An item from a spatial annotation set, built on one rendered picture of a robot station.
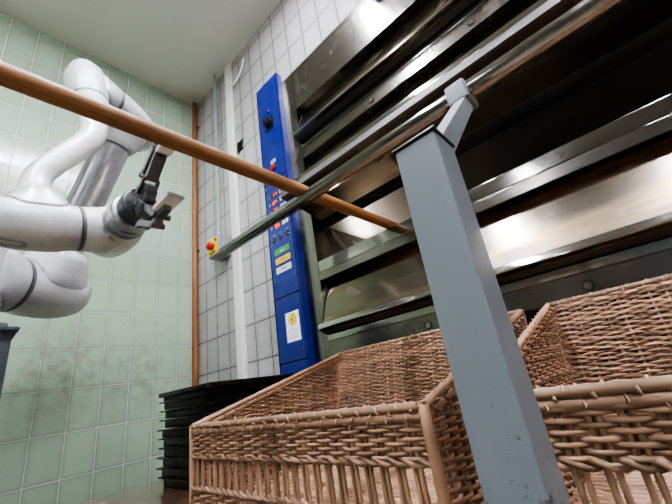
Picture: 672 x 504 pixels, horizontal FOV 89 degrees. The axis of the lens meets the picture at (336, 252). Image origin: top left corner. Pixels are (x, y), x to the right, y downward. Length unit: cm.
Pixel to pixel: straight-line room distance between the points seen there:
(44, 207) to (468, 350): 85
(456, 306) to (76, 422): 160
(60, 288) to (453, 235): 116
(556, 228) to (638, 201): 14
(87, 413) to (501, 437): 161
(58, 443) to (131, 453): 26
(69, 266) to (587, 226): 134
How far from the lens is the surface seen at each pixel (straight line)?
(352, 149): 105
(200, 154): 68
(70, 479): 175
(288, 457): 57
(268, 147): 163
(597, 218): 87
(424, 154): 31
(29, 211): 92
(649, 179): 90
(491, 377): 26
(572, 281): 86
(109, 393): 177
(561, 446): 37
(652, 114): 94
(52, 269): 128
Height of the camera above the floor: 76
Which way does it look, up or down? 21 degrees up
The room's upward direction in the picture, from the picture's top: 9 degrees counter-clockwise
